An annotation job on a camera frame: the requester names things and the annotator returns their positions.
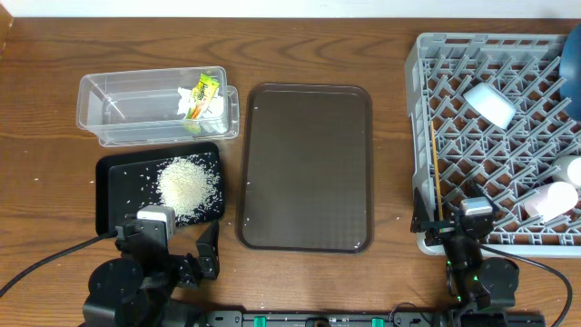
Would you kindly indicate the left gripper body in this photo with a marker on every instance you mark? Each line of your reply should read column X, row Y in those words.
column 186, row 278

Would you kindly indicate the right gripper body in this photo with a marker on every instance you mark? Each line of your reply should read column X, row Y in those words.
column 441, row 232

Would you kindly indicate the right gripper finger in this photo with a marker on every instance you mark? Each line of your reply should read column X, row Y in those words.
column 481, row 191
column 420, row 222

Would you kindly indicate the wooden chopstick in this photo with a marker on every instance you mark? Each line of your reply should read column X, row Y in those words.
column 436, row 170

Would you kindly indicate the white cup pink inside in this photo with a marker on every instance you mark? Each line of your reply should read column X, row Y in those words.
column 551, row 200

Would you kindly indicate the white cup green inside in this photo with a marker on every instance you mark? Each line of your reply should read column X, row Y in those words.
column 569, row 170

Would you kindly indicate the light blue rice bowl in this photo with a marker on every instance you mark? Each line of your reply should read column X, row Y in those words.
column 491, row 104

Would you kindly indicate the white tissue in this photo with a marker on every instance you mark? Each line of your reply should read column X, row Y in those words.
column 186, row 105

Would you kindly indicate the blue plate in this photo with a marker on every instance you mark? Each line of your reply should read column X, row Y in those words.
column 569, row 68

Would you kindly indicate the yellow snack wrapper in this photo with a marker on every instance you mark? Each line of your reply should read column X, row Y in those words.
column 202, row 94

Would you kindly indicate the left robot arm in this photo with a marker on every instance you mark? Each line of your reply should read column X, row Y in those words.
column 136, row 288

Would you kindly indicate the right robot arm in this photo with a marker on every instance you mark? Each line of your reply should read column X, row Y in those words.
column 485, row 288

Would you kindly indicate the grey dishwasher rack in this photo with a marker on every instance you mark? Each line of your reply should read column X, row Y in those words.
column 509, row 163

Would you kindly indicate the spilled rice pile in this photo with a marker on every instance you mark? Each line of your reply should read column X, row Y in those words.
column 190, row 184

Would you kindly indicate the black tray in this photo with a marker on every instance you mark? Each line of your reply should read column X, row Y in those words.
column 105, row 220

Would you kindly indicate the brown serving tray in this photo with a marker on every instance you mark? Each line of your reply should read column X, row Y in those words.
column 307, row 169

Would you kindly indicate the clear plastic bin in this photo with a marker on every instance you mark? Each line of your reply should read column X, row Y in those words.
column 140, row 107

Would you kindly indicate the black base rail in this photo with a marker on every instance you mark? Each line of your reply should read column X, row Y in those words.
column 397, row 318

